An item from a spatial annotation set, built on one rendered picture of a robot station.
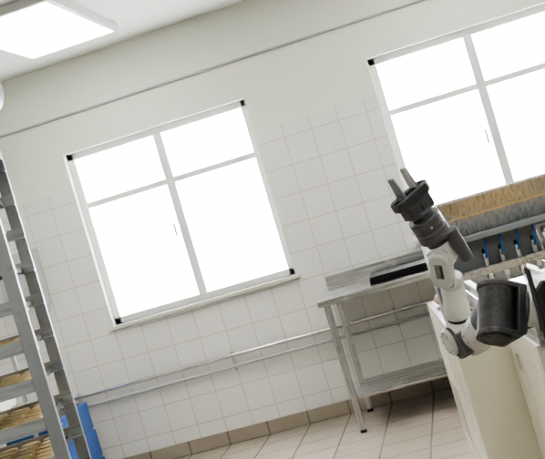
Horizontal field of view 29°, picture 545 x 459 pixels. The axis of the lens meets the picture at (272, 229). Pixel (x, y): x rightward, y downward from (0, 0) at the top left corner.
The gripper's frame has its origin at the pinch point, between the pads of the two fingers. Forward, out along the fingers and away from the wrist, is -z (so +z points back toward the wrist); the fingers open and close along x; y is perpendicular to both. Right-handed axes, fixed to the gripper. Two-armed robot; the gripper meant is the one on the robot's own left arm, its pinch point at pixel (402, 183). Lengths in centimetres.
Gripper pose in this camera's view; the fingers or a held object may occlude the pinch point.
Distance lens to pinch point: 273.0
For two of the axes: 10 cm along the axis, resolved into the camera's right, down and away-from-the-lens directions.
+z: 5.4, 8.0, 2.8
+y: 4.6, 0.0, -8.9
